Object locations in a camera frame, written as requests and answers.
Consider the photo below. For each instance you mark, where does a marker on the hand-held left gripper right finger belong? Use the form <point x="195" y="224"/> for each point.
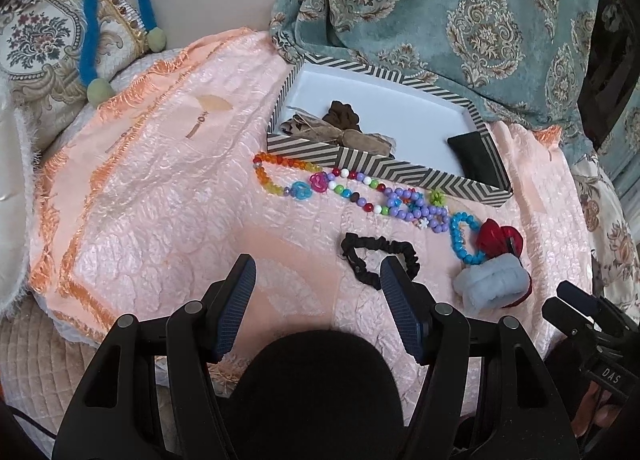
<point x="400" y="310"/>

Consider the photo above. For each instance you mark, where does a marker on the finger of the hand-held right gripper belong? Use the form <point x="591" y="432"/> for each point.
<point x="575" y="296"/>
<point x="560" y="315"/>

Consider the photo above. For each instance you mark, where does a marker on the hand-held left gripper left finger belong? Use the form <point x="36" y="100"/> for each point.
<point x="234" y="307"/>

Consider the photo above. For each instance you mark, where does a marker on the black scrunchie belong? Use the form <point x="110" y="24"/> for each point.
<point x="372" y="277"/>

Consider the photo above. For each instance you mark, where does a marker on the light blue fuzzy scrunchie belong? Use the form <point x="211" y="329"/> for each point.
<point x="492" y="280"/>

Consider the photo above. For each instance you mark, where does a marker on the red bow hair clip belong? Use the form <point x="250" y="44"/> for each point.
<point x="497" y="239"/>

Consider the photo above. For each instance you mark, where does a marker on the striped chevron cardboard box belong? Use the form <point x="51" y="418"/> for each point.
<point x="385" y="119"/>

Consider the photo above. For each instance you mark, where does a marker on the person's right hand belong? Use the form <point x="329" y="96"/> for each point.
<point x="597" y="407"/>

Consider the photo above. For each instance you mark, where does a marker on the beige floral blanket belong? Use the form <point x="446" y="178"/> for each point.
<point x="607" y="230"/>

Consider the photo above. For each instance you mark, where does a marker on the peach quilted bedspread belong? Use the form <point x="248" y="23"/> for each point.
<point x="165" y="200"/>

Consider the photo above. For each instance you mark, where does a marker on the black cloth pouch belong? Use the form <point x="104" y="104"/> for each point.
<point x="472" y="157"/>

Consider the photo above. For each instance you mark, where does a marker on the beige leopard print bow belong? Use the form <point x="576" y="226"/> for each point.
<point x="325" y="134"/>

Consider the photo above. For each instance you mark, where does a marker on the brown scrunchie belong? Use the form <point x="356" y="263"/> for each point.
<point x="342" y="114"/>

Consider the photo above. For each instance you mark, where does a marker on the beige quilted mat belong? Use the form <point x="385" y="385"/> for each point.
<point x="35" y="365"/>

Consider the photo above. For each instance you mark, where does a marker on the white satin pillow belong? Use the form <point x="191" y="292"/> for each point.
<point x="12" y="200"/>

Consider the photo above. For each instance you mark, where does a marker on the teal damask curtain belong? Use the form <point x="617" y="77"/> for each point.
<point x="450" y="14"/>

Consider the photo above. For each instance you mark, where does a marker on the floral embroidered cushion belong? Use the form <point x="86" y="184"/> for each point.
<point x="45" y="49"/>

